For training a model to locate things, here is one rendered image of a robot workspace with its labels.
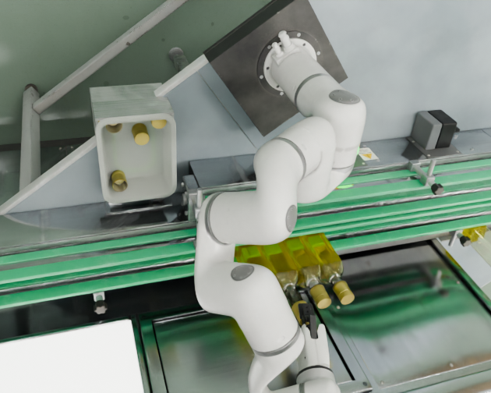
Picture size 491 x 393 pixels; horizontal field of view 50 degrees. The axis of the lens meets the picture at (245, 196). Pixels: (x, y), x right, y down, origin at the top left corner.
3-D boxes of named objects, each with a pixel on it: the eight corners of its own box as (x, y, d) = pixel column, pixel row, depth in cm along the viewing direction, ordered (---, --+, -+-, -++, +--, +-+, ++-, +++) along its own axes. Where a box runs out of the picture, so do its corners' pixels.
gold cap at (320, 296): (309, 296, 124) (316, 310, 120) (310, 285, 121) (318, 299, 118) (322, 293, 125) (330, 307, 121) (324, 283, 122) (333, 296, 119)
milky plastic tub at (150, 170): (100, 184, 132) (104, 205, 125) (90, 102, 118) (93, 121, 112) (170, 176, 136) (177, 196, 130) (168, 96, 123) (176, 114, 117)
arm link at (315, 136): (312, 150, 84) (298, 228, 93) (377, 101, 100) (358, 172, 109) (263, 129, 88) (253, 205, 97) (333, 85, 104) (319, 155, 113)
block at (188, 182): (179, 206, 135) (185, 223, 130) (179, 175, 130) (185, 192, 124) (193, 204, 136) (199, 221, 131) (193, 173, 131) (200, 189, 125)
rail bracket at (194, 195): (185, 228, 131) (197, 263, 122) (185, 172, 121) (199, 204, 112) (198, 227, 132) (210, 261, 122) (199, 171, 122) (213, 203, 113)
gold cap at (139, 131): (131, 123, 123) (133, 132, 119) (146, 122, 124) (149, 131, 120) (132, 136, 125) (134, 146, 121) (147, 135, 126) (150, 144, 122)
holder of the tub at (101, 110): (103, 200, 135) (106, 219, 129) (91, 102, 119) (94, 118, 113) (170, 192, 140) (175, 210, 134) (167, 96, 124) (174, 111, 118)
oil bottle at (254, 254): (227, 242, 139) (253, 302, 123) (229, 225, 135) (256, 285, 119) (249, 239, 140) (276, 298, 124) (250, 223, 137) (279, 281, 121)
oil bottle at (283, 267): (249, 239, 140) (277, 298, 124) (250, 222, 137) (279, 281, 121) (269, 236, 142) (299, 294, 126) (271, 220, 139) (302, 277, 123)
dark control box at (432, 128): (409, 135, 154) (425, 150, 147) (416, 111, 149) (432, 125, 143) (433, 132, 156) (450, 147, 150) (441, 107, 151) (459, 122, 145)
